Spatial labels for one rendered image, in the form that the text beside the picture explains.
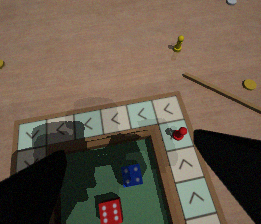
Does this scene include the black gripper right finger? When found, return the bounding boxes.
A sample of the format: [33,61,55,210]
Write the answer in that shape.
[194,129,261,224]

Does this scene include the blue die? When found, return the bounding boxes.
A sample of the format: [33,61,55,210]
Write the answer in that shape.
[121,164,143,187]

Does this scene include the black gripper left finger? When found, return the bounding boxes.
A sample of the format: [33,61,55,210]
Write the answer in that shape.
[0,150,67,224]

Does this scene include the red pawn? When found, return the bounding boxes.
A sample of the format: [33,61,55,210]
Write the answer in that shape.
[173,127,187,141]

